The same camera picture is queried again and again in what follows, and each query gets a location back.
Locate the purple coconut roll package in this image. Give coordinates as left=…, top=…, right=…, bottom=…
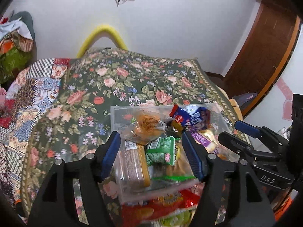
left=191, top=130, right=227, bottom=160

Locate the blue bread snack bag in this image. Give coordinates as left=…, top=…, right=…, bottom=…
left=169, top=105, right=210, bottom=132

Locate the red snack bag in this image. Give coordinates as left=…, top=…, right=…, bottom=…
left=121, top=185, right=203, bottom=226

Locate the green snack packet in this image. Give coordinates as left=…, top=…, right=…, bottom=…
left=145, top=136, right=176, bottom=166

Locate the clear bag orange pastry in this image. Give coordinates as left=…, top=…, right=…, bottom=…
left=121, top=111, right=166, bottom=145

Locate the brown cookie bag green trim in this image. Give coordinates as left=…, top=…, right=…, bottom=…
left=149, top=141, right=195, bottom=182

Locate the floral dark green bedspread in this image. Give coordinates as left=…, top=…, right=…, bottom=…
left=20, top=49, right=245, bottom=213

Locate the gold wafer biscuit package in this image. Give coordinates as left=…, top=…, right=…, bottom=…
left=119, top=140, right=151, bottom=192

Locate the clear plastic storage box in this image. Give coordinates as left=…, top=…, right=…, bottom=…
left=110, top=103, right=238, bottom=204

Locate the brown wooden door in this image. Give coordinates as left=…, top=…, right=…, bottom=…
left=224, top=1, right=301, bottom=116

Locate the patchwork checkered quilt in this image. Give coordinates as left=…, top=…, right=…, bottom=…
left=1, top=58, right=70, bottom=205

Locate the pink plush toy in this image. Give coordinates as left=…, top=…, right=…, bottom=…
left=0, top=87, right=7, bottom=116

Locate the yellow curved tube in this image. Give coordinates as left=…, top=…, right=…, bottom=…
left=76, top=24, right=128, bottom=59

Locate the pile of clothes and bags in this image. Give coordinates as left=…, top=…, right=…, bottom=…
left=1, top=11, right=35, bottom=84

